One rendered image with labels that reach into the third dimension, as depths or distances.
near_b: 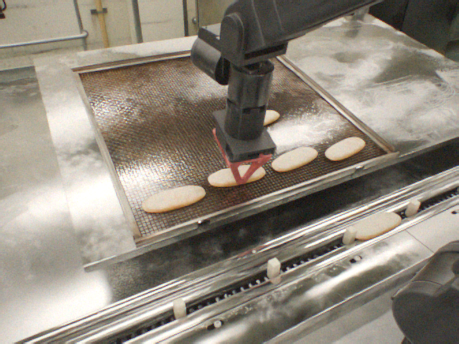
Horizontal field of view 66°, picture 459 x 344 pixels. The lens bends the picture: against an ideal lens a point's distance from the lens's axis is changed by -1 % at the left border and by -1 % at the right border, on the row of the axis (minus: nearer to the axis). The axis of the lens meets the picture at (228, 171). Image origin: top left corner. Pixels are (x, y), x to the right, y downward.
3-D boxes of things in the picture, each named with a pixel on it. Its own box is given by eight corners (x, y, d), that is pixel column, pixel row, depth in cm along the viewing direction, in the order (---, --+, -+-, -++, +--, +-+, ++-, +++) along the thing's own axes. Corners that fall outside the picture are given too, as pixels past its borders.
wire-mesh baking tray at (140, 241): (136, 248, 49) (135, 242, 48) (72, 73, 80) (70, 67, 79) (396, 158, 68) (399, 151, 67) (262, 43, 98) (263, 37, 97)
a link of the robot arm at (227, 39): (241, 20, 38) (296, 9, 42) (180, -13, 44) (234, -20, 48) (228, 114, 46) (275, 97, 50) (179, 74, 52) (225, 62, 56)
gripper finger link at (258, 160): (225, 197, 56) (231, 153, 50) (212, 166, 61) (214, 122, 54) (265, 189, 58) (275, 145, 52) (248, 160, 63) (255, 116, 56)
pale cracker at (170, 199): (145, 218, 53) (145, 213, 52) (139, 199, 55) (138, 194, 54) (208, 200, 56) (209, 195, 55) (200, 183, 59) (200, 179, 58)
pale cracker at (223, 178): (212, 190, 58) (212, 185, 57) (205, 174, 60) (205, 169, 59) (268, 179, 61) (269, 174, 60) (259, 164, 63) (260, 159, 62)
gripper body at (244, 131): (233, 164, 50) (239, 121, 45) (211, 121, 57) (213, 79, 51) (275, 155, 52) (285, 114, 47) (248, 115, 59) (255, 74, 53)
